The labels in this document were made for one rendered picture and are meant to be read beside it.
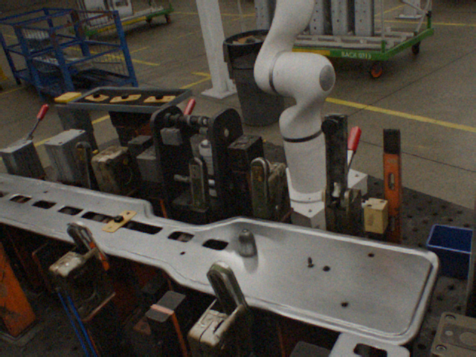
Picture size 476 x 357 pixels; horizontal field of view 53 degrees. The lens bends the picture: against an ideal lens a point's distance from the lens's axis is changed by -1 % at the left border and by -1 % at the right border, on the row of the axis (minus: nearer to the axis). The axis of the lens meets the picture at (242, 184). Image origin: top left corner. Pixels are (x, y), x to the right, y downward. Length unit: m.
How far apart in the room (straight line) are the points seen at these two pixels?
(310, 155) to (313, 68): 0.27
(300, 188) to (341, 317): 0.74
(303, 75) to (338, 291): 0.62
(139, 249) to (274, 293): 0.32
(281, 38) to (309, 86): 0.17
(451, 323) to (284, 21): 0.88
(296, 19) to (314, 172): 0.43
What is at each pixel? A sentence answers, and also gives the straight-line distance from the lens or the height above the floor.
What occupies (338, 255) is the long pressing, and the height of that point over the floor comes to 1.00.
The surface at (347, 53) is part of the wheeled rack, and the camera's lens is 5.01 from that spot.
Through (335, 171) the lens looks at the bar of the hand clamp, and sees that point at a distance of 0.91.
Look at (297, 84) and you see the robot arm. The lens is 1.26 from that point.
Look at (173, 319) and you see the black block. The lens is 0.85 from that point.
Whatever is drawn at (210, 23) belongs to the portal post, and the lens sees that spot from 4.97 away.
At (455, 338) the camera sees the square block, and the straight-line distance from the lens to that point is 0.66.
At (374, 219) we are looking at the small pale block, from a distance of 0.89.
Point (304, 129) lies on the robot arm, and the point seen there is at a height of 1.02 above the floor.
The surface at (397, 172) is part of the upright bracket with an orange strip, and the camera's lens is 0.87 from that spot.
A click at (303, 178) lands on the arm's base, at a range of 1.42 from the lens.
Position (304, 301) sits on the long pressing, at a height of 1.00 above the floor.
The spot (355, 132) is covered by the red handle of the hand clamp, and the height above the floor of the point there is 1.14.
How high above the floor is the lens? 1.54
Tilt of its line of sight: 28 degrees down
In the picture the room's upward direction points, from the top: 11 degrees counter-clockwise
